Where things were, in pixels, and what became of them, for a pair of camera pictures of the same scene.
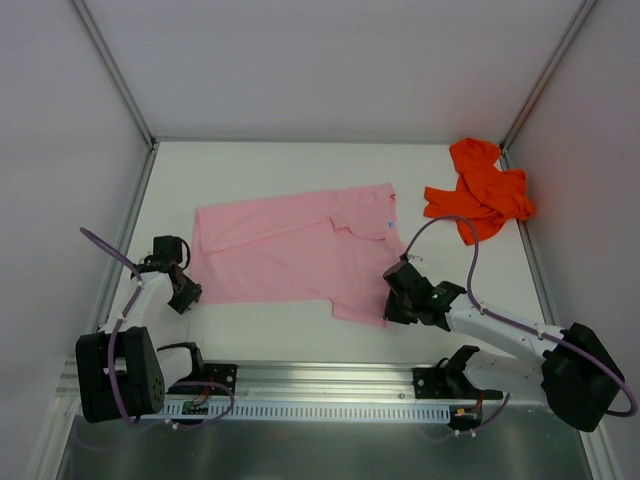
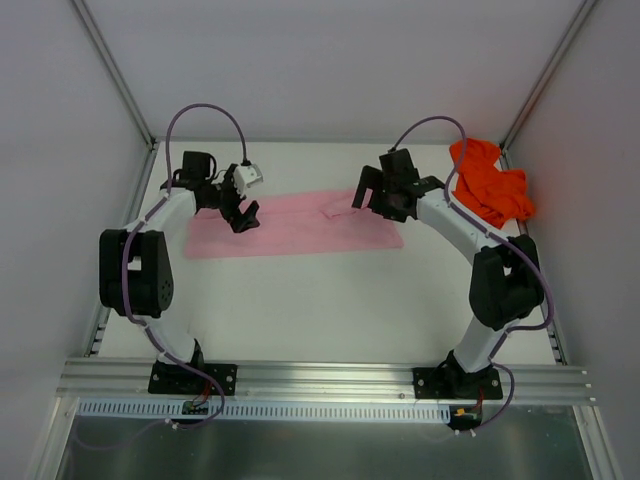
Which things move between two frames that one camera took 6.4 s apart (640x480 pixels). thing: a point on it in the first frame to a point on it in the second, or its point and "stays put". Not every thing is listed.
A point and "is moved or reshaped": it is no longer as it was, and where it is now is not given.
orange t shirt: [490, 195] stays put
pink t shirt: [332, 248] is moved or reshaped
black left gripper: [185, 295] to [232, 201]
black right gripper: [400, 304] to [378, 189]
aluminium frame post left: [135, 111] stays put
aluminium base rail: [302, 385] stays put
